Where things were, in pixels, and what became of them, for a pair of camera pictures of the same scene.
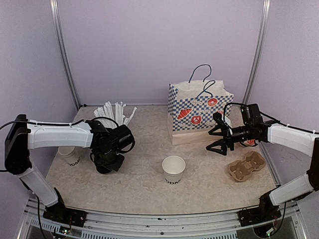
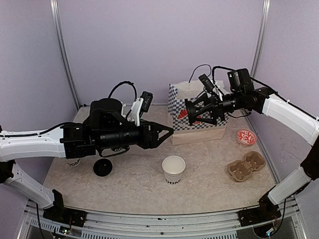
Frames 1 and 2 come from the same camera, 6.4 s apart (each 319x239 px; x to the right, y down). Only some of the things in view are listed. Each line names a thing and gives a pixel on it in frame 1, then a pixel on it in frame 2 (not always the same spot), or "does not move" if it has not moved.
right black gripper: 227,132 -> 214,104
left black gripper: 115,166 -> 150,140
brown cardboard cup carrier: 241,171 does not move
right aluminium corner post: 265,8 does not move
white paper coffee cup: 173,167 does not move
